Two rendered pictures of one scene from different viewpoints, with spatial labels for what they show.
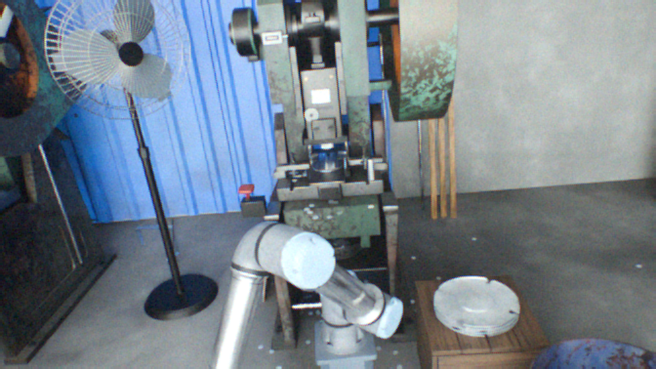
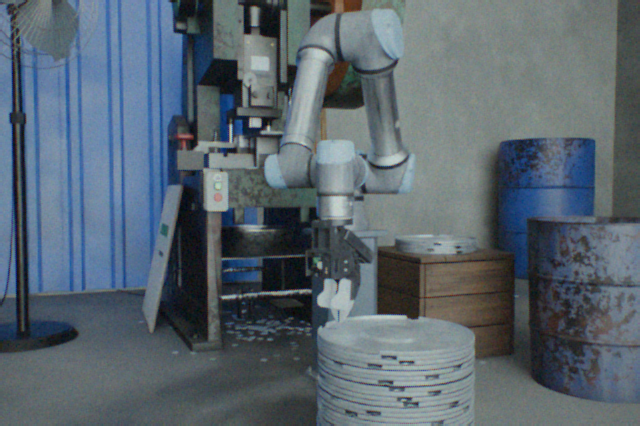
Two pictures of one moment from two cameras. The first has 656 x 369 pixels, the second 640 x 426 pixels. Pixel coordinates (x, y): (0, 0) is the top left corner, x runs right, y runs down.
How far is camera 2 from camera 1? 1.34 m
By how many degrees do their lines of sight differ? 34
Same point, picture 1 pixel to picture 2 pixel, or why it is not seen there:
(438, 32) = not seen: outside the picture
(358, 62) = (301, 32)
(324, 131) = (263, 97)
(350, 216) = not seen: hidden behind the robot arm
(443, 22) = not seen: outside the picture
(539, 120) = (394, 202)
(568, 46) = (413, 135)
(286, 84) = (231, 39)
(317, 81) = (258, 47)
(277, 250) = (365, 15)
